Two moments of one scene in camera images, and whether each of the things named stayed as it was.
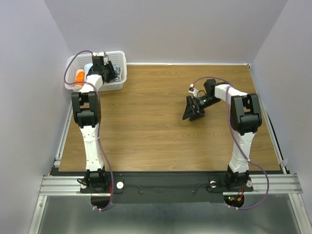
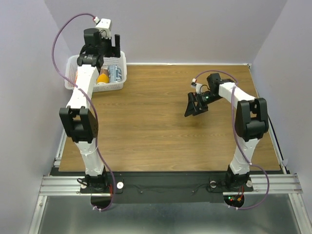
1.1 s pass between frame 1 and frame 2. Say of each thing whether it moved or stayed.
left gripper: moved
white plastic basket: stayed
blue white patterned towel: stayed
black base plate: stayed
